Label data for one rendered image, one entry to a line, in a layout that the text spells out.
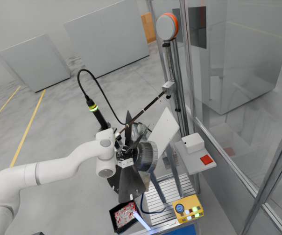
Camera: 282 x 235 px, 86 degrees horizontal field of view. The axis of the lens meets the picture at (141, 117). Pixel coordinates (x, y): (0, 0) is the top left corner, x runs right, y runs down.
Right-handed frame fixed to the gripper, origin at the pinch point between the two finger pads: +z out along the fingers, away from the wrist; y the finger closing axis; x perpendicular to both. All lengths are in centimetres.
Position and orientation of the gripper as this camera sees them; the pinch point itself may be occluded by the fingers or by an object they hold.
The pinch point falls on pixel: (105, 126)
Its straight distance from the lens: 92.1
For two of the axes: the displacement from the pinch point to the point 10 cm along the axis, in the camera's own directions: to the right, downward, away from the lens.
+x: -2.8, -7.3, -6.2
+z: -1.9, -5.9, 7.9
